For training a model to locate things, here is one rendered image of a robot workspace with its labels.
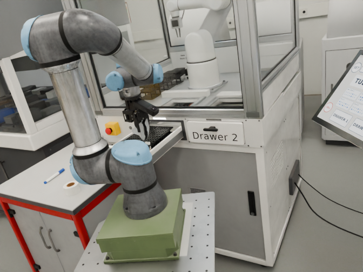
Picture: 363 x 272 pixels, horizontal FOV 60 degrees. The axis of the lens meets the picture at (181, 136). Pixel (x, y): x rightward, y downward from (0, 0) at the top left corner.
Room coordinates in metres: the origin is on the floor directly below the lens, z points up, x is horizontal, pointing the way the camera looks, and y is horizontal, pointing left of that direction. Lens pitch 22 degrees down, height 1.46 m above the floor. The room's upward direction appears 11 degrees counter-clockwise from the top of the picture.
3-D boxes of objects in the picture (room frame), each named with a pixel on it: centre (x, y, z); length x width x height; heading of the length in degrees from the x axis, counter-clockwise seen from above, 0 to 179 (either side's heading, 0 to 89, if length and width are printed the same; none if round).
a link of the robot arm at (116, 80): (1.25, 0.19, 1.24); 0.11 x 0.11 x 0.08; 74
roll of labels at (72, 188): (1.28, 0.54, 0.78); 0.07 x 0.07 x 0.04
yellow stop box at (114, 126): (1.73, 0.39, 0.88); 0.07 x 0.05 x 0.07; 57
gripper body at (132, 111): (1.36, 0.19, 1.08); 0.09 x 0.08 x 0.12; 57
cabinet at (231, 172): (1.94, -0.20, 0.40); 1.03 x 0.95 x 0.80; 57
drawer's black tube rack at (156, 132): (1.47, 0.17, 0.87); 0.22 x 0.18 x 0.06; 147
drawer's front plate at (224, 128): (1.39, -0.16, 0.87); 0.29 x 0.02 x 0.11; 57
